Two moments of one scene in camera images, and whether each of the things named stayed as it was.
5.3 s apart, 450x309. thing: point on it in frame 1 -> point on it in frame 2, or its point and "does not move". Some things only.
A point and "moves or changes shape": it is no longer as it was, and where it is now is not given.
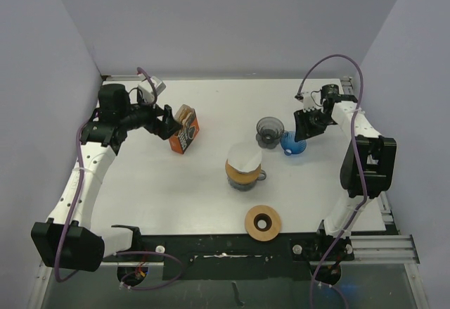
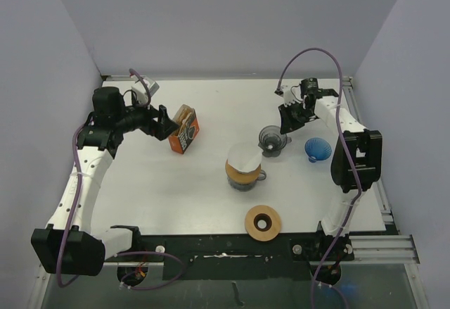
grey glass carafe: (247, 186) does not move
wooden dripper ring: (242, 177) does not move
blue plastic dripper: (290, 146) -> (317, 148)
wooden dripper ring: (262, 212) does not move
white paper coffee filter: (245, 157) does not move
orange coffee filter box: (187, 117) does not move
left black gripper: (169, 124) does not move
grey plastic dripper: (269, 130) moves or changes shape
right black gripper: (304, 128) -> (287, 124)
